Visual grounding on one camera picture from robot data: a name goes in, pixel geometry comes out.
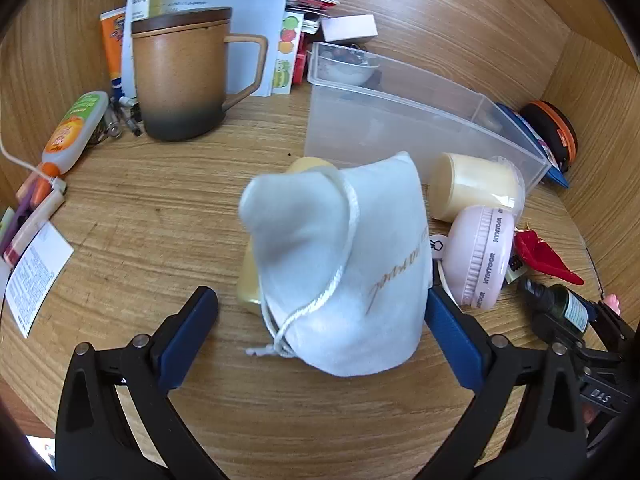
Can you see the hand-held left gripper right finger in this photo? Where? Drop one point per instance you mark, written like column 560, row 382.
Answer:
column 452, row 335

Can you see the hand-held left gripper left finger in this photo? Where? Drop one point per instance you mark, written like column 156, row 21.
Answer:
column 187, row 345

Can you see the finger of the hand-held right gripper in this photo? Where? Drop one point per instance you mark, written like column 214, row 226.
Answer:
column 615, row 325
column 547, row 327

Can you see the dark green bottle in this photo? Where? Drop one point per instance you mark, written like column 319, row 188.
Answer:
column 570, row 307

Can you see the red plastic item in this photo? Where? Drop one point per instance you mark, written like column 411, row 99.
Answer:
column 542, row 257

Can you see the pink round case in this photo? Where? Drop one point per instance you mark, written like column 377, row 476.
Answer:
column 470, row 250

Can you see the cream cylinder jar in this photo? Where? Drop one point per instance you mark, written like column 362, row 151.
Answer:
column 475, row 182

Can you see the clear plastic box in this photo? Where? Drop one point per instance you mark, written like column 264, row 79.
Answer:
column 400, row 130

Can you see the yellow plastic bottle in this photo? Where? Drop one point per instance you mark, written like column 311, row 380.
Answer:
column 310, row 166

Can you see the wooden desktop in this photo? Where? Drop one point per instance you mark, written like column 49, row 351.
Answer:
column 150, row 210

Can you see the small white tag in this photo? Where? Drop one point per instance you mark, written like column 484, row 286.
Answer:
column 436, row 247

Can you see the blue fabric pouch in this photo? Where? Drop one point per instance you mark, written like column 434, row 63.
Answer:
column 555, row 175

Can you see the white printed card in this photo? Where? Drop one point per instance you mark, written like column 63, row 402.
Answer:
column 37, row 275

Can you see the orange black zip case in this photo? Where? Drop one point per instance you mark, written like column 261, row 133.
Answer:
column 560, row 135

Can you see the cream marker pen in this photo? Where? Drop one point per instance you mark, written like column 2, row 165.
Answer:
column 37, row 220

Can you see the metal binder clips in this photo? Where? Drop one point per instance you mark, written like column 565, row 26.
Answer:
column 120, row 120

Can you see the orange green tube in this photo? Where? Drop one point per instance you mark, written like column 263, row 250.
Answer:
column 72, row 130

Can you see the brown ceramic mug with lid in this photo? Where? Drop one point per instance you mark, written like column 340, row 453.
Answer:
column 175, row 85

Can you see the small white bowl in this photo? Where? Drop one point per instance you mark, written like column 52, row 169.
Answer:
column 345, row 72

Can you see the orange packet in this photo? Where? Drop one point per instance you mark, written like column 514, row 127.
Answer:
column 111, row 50

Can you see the fruit sticker sheet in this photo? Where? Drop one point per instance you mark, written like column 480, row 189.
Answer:
column 287, row 55

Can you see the white small box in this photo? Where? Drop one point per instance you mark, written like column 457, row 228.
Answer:
column 350, row 27

